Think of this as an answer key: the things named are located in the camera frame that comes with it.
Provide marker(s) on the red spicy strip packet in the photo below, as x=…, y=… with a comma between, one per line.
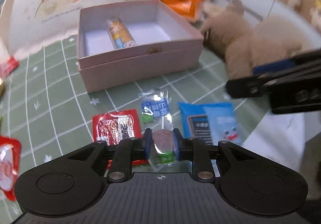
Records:
x=8, y=67

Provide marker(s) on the blue white snack bag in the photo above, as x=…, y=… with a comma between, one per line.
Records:
x=215, y=124

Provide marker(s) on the long blue biscuit pack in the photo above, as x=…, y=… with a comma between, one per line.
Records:
x=120, y=36

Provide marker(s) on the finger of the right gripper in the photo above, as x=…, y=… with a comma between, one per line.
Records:
x=274, y=67

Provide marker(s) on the large red sausage snack pack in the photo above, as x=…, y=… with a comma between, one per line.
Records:
x=9, y=165

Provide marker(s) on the pink open gift box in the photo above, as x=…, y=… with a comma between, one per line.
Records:
x=166, y=43

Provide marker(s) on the brown plush teddy bear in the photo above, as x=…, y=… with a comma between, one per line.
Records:
x=238, y=44

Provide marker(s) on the red snack packet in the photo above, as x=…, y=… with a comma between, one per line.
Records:
x=116, y=126

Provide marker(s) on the small clear blue candy pack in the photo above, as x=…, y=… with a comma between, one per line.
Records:
x=156, y=115

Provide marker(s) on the green grid tablecloth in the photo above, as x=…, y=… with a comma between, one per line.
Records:
x=47, y=108

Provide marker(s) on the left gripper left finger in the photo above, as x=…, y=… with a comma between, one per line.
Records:
x=127, y=151

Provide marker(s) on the orange snack bag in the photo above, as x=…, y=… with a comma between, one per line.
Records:
x=189, y=9

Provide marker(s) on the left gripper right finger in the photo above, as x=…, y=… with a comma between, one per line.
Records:
x=198, y=153

